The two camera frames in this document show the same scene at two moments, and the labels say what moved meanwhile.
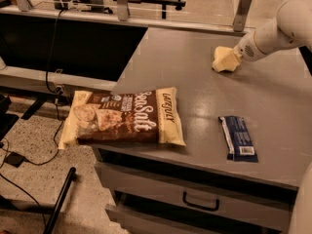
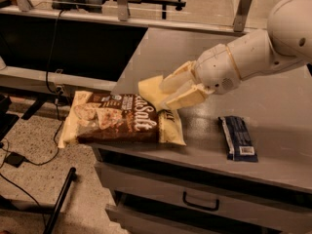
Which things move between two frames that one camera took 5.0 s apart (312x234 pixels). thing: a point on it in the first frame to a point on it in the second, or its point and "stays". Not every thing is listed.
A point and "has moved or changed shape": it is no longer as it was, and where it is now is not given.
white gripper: x=248 y=50 to x=214 y=68
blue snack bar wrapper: x=238 y=139 stays
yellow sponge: x=225 y=59 has moved or changed shape
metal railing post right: x=244 y=7 stays
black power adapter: x=15 y=159 stays
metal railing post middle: x=122 y=2 stays
